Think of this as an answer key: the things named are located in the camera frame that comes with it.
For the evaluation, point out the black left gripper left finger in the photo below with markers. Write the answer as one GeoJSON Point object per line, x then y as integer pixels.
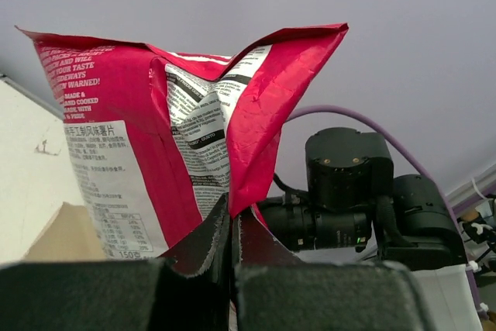
{"type": "Point", "coordinates": [187, 288]}

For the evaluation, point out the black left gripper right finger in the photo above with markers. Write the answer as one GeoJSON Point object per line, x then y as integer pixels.
{"type": "Point", "coordinates": [275, 290]}

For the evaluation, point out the beige paper bag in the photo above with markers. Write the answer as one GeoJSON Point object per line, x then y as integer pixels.
{"type": "Point", "coordinates": [68, 237]}

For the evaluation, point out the pink chip bag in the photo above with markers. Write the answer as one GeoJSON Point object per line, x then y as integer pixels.
{"type": "Point", "coordinates": [156, 137]}

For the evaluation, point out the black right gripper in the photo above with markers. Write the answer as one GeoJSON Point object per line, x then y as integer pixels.
{"type": "Point", "coordinates": [347, 171]}

